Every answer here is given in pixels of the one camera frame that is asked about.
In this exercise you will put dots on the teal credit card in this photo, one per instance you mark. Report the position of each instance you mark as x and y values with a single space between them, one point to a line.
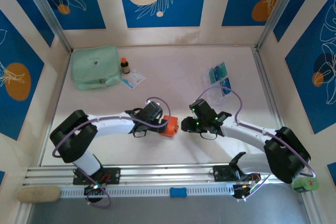
223 68
211 75

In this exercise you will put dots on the mint green medicine bag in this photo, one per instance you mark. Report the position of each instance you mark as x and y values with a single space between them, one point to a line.
94 68

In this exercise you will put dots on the teal blue packets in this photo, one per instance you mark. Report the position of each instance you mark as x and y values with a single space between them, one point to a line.
218 95

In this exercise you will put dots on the aluminium frame post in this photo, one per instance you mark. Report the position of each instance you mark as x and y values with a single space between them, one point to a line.
274 11
48 11

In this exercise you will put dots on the orange card holder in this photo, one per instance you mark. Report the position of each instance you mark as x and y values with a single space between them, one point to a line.
172 127

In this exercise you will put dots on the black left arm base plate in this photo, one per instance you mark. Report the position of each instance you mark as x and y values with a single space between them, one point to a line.
114 175

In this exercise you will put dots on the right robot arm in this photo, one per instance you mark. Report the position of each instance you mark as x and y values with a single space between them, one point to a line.
244 134

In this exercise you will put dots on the blue credit card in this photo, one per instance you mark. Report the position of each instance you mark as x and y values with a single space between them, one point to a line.
225 87
216 73

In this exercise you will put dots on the white blue surgical gauze packet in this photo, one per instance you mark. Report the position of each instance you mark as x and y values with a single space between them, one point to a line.
133 79

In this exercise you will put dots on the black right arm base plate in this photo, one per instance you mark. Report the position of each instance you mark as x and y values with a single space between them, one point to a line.
221 173

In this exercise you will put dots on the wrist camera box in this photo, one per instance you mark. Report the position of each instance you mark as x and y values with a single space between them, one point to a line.
202 108
149 111

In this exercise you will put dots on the grey metal sheet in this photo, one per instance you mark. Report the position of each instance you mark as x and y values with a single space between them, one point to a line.
168 212

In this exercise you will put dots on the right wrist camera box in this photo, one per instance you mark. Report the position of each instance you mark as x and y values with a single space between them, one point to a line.
202 108

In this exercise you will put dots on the blue bone-shaped clip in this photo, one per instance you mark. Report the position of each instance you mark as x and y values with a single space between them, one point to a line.
178 192

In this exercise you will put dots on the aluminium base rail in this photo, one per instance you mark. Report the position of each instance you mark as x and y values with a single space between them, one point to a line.
168 172

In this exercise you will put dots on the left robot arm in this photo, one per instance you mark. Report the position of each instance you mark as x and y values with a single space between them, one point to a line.
113 127

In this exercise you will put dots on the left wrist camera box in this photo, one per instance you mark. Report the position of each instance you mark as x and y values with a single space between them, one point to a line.
149 111

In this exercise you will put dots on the brown medicine bottle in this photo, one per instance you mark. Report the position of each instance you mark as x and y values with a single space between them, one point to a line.
125 67

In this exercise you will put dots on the green tape roll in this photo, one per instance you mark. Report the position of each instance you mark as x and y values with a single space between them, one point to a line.
307 186

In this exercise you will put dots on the beige foam block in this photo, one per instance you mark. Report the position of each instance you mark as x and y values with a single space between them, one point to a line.
39 194

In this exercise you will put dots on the aluminium side rail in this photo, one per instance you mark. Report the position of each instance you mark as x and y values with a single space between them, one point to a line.
274 103

